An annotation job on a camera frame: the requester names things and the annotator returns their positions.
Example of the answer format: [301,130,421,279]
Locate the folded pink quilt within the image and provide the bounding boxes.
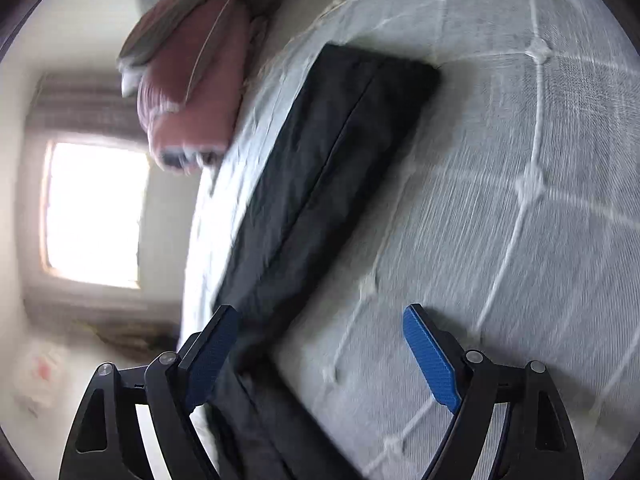
[137,5,253,173]

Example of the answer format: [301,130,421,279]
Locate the white textured bedspread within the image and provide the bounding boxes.
[180,0,640,480]

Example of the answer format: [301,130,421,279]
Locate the pink grey pillow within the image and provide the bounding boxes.
[116,0,246,98]

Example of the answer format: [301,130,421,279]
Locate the black padded jacket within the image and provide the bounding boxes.
[200,43,442,480]

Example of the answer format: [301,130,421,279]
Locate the patterned grey curtain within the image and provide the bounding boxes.
[25,75,146,141]
[25,285,181,333]

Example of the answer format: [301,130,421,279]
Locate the white red object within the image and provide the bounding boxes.
[15,340,66,411]

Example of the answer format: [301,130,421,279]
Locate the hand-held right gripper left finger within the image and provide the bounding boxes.
[59,304,241,480]

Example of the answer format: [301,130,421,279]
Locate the bright window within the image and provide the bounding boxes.
[42,140,151,288]

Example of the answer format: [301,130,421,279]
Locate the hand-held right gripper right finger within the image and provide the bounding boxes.
[402,303,585,480]

